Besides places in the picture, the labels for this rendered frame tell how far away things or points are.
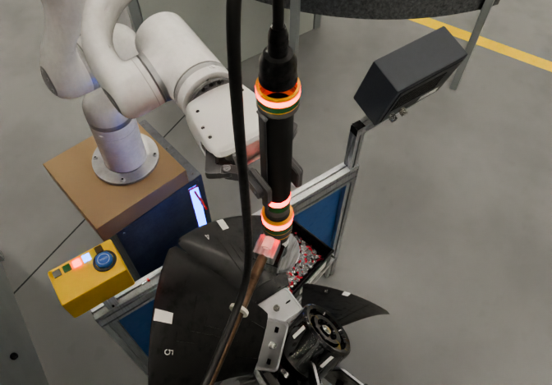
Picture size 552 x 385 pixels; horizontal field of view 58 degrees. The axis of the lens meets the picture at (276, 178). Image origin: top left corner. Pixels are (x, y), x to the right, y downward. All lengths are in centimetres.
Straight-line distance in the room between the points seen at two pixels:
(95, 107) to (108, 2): 59
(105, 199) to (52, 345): 112
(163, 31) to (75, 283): 71
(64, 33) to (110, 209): 50
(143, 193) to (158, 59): 76
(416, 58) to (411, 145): 146
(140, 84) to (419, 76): 86
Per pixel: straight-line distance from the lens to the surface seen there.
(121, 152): 139
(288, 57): 45
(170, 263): 80
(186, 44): 71
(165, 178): 143
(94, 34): 72
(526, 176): 293
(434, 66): 141
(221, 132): 62
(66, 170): 153
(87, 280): 125
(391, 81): 134
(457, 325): 239
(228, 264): 107
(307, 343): 93
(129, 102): 70
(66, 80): 118
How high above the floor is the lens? 215
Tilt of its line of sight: 56 degrees down
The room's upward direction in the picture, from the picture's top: straight up
